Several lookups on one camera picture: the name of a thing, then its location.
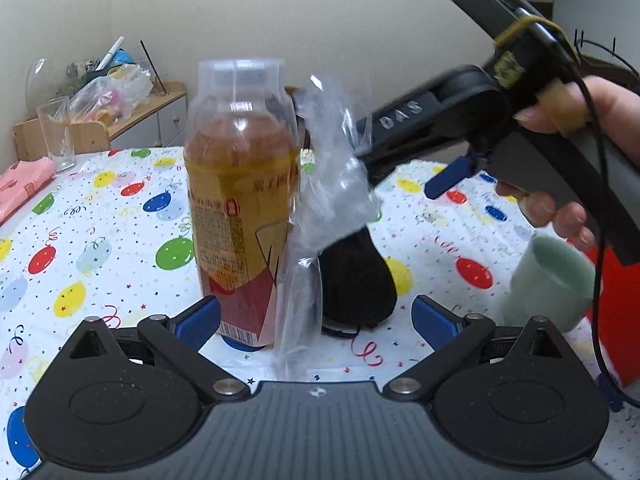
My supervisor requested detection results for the red white cardboard box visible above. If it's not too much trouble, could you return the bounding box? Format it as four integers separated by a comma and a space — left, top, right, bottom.
594, 239, 640, 397

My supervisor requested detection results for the ceramic mug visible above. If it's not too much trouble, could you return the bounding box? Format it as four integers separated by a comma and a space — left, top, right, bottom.
492, 232, 599, 334

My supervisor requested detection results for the clear plastic bag of snacks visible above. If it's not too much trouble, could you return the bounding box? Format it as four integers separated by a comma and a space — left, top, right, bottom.
69, 62, 151, 124

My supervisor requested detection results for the person's right hand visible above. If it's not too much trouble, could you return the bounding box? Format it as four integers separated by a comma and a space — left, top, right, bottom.
496, 76, 640, 254

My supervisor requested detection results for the clear glass dome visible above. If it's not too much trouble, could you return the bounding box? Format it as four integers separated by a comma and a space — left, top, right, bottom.
24, 57, 56, 106

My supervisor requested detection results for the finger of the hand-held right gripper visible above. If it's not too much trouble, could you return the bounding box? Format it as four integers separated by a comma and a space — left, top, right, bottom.
350, 86, 472, 187
424, 153, 495, 200

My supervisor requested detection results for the balloon print tablecloth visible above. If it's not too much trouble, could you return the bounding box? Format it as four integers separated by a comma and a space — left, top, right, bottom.
0, 145, 640, 480

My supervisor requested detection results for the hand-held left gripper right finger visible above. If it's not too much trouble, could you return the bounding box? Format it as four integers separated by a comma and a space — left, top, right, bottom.
382, 294, 576, 402

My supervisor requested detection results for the clear acrylic frame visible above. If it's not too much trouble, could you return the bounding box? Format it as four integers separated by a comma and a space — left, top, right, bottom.
139, 39, 171, 99

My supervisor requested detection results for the clear drinking glass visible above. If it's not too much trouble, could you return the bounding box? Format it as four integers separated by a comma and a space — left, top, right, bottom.
36, 95, 77, 174

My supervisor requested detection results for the orange drink plastic bottle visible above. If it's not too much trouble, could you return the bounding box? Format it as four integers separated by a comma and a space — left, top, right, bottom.
182, 57, 301, 351

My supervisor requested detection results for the white cabinet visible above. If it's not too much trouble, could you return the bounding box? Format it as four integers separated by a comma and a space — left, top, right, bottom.
504, 0, 640, 67

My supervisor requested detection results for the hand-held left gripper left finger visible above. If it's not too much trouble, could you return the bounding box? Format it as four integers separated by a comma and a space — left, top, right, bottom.
67, 295, 251, 402

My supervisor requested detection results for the white stick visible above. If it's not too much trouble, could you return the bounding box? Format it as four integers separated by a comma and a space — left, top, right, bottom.
94, 35, 125, 72

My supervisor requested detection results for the black knit cloth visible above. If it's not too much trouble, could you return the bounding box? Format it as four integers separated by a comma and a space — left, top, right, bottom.
317, 224, 399, 339

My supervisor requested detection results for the black cable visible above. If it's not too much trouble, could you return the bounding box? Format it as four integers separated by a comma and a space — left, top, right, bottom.
572, 37, 640, 414

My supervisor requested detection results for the pink plastic bag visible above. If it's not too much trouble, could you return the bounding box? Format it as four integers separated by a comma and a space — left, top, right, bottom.
0, 156, 56, 225

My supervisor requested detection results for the wood-topped grey cabinet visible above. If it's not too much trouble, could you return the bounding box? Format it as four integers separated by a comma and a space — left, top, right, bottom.
107, 81, 189, 151

